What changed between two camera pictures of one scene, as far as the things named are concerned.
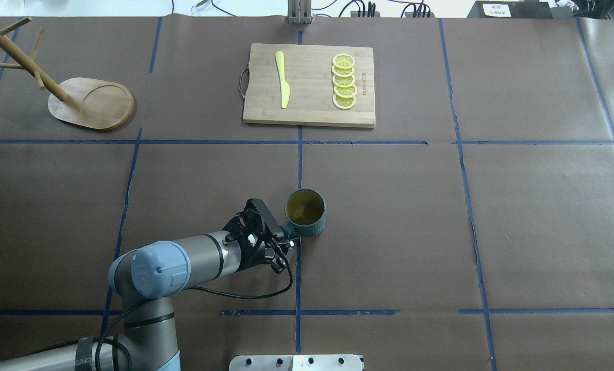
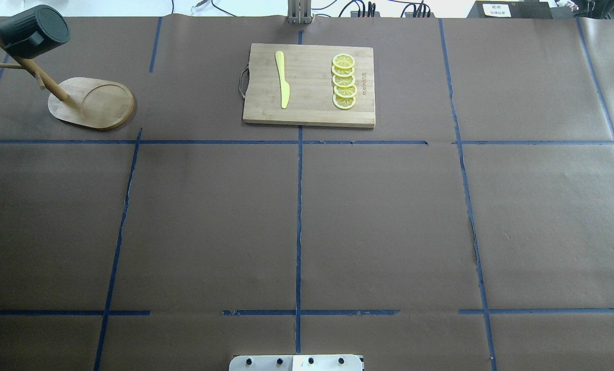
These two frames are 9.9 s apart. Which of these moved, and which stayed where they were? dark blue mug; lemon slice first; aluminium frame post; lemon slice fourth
Moved: dark blue mug
Stayed: aluminium frame post; lemon slice fourth; lemon slice first
